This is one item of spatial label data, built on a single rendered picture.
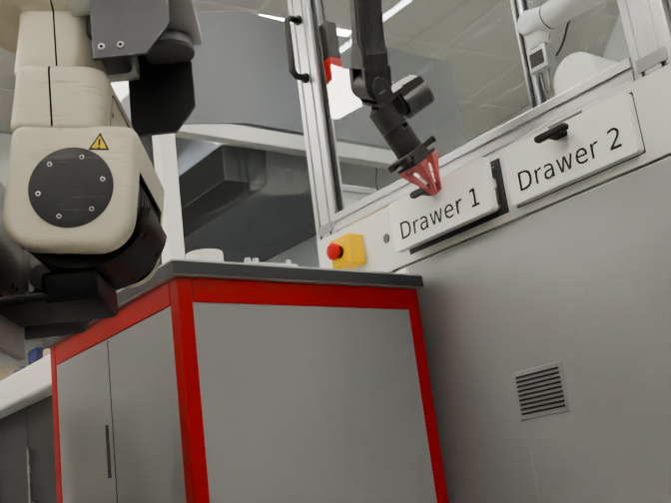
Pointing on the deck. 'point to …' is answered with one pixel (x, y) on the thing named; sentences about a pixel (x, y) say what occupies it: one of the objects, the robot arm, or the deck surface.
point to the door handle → (292, 48)
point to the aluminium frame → (333, 219)
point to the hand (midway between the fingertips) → (435, 189)
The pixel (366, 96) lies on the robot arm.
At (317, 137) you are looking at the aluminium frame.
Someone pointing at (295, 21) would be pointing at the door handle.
